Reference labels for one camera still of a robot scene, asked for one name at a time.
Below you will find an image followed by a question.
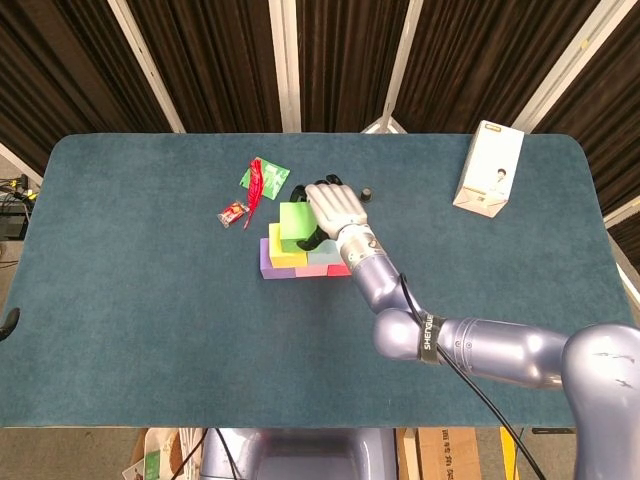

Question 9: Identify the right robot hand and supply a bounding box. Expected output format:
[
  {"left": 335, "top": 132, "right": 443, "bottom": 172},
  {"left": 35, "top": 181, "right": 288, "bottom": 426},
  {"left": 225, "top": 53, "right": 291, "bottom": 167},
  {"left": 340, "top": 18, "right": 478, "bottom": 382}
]
[{"left": 289, "top": 173, "right": 370, "bottom": 252}]

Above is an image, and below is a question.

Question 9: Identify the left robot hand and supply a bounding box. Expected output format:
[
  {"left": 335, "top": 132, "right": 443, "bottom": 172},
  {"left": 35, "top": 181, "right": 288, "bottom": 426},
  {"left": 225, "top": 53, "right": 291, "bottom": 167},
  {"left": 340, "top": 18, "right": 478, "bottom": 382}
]
[{"left": 0, "top": 307, "right": 22, "bottom": 344}]

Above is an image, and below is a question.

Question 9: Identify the green foam cube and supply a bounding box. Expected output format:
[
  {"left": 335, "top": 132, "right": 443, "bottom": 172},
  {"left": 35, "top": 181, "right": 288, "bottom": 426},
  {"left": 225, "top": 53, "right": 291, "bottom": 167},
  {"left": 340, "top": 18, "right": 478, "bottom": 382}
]
[{"left": 278, "top": 201, "right": 320, "bottom": 252}]

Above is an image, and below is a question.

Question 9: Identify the light blue foam cube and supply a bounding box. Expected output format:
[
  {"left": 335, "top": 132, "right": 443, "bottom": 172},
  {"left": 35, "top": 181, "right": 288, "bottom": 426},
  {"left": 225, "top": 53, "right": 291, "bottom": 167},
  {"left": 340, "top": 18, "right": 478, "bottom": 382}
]
[{"left": 305, "top": 239, "right": 345, "bottom": 267}]

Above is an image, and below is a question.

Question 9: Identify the yellow foam cube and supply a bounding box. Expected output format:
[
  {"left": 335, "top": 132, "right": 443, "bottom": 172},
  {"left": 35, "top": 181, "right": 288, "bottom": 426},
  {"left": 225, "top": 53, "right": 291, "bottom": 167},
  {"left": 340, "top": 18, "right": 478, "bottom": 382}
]
[{"left": 268, "top": 222, "right": 308, "bottom": 269}]

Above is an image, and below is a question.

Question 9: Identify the purple foam cube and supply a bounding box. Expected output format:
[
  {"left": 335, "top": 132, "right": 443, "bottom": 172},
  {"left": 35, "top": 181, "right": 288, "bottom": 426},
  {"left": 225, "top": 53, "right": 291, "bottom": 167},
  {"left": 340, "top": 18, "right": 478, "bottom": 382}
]
[{"left": 259, "top": 236, "right": 297, "bottom": 280}]

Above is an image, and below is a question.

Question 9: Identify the green paper packet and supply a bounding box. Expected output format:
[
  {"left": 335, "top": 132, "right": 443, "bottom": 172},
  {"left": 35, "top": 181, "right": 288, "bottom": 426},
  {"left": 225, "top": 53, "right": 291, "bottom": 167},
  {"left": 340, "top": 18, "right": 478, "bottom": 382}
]
[{"left": 236, "top": 158, "right": 292, "bottom": 201}]

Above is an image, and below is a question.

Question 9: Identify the red feather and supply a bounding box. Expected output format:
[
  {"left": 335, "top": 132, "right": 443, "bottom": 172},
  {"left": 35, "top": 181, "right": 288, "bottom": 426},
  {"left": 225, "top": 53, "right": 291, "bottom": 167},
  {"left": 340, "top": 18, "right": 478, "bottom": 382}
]
[{"left": 243, "top": 156, "right": 266, "bottom": 231}]

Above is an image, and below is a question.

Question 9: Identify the metal stand foot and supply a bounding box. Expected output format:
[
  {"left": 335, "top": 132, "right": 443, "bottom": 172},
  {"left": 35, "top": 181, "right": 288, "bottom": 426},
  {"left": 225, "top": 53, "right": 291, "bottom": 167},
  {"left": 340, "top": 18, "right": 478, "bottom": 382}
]
[{"left": 359, "top": 113, "right": 409, "bottom": 135}]

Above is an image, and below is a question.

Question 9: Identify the red candy wrapper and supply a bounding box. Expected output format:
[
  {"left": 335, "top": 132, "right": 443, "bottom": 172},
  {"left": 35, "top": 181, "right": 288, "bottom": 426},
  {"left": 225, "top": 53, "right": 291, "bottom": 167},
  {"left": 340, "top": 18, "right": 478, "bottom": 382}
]
[{"left": 216, "top": 199, "right": 250, "bottom": 229}]

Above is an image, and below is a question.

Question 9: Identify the teal felt table cover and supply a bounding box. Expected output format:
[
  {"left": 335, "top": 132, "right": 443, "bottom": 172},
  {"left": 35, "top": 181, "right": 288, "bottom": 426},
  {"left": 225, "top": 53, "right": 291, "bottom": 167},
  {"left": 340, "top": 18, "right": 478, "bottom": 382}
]
[{"left": 0, "top": 132, "right": 627, "bottom": 430}]

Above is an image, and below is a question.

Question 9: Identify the white carton box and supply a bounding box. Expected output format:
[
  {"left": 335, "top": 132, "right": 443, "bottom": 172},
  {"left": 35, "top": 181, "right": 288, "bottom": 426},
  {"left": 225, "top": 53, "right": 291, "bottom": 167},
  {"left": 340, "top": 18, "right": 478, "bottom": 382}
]
[{"left": 452, "top": 119, "right": 526, "bottom": 221}]

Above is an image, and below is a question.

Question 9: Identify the dark brown curtain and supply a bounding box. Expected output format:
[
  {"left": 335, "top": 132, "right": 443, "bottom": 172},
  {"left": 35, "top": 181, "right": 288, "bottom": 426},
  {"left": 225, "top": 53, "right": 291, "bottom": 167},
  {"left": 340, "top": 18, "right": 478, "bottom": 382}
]
[{"left": 0, "top": 0, "right": 640, "bottom": 241}]

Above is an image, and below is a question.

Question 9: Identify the white green paper bag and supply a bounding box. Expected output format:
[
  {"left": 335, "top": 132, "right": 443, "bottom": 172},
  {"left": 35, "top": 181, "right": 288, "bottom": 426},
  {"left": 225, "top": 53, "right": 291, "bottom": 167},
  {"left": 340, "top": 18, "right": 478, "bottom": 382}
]
[{"left": 122, "top": 428, "right": 206, "bottom": 480}]

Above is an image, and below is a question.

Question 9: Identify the grey robot torso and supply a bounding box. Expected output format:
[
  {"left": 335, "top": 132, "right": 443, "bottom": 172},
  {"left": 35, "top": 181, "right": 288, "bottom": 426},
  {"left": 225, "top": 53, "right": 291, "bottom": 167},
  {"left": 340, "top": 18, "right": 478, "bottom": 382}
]
[{"left": 199, "top": 427, "right": 399, "bottom": 480}]

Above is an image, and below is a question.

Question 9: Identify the wooden plank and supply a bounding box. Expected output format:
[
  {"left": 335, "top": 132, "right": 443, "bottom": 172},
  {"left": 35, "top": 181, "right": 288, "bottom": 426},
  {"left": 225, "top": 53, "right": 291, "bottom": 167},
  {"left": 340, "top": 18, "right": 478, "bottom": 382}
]
[{"left": 396, "top": 428, "right": 420, "bottom": 480}]

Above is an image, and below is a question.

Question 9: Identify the brown cardboard box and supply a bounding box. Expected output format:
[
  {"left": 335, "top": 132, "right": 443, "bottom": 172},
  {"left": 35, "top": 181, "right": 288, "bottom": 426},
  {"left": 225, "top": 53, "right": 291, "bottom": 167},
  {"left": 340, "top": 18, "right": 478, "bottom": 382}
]
[{"left": 416, "top": 428, "right": 484, "bottom": 480}]

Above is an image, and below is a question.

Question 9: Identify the white frame post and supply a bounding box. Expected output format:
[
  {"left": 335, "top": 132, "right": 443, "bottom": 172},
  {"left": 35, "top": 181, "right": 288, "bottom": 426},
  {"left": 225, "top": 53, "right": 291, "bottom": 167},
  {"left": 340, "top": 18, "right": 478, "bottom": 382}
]
[
  {"left": 512, "top": 0, "right": 631, "bottom": 134},
  {"left": 382, "top": 0, "right": 426, "bottom": 121},
  {"left": 602, "top": 197, "right": 640, "bottom": 227},
  {"left": 107, "top": 0, "right": 186, "bottom": 134},
  {"left": 268, "top": 0, "right": 303, "bottom": 134},
  {"left": 0, "top": 141, "right": 45, "bottom": 187}
]

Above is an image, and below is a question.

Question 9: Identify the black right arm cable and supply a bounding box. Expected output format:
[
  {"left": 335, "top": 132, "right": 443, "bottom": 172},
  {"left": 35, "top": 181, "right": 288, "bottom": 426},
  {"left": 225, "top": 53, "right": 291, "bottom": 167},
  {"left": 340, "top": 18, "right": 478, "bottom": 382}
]
[{"left": 397, "top": 273, "right": 549, "bottom": 480}]

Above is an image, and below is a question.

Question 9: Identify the black torso cable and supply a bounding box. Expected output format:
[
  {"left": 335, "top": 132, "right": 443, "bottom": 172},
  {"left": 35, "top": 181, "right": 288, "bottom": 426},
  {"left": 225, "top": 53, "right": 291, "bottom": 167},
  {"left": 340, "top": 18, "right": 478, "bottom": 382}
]
[{"left": 214, "top": 428, "right": 241, "bottom": 480}]

